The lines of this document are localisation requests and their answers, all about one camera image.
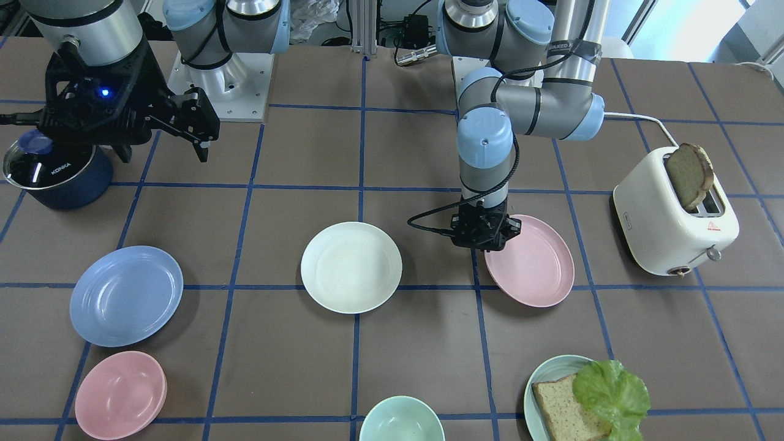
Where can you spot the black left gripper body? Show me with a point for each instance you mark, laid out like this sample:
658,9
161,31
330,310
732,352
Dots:
511,229

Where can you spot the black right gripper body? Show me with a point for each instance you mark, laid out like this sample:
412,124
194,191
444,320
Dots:
149,78

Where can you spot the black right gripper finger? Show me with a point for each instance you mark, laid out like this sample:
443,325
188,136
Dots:
191,116

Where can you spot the pink plate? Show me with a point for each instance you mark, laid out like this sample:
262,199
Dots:
535,268

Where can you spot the white plate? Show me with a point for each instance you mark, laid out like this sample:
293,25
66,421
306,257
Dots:
351,267

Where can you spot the blue plate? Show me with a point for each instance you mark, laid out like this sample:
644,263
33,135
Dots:
126,296

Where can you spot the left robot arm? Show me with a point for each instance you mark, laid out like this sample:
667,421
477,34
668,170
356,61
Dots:
518,38

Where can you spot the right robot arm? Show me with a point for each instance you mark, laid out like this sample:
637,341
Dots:
207,33

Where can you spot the dark blue pot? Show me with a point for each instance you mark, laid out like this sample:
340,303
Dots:
59,177

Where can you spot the light green plate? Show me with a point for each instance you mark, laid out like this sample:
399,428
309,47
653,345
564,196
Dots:
553,369

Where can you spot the white toaster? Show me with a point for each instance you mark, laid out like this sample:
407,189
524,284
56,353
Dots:
662,237

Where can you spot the green lettuce leaf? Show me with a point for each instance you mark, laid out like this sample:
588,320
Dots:
614,395

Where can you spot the mint green bowl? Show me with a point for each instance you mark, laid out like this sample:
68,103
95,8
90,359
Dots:
401,418

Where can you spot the bread slice on plate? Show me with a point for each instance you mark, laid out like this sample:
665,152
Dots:
565,418

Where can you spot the toast slice in toaster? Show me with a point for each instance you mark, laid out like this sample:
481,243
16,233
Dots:
691,174

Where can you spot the pink bowl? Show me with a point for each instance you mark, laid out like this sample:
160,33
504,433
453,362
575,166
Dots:
121,396

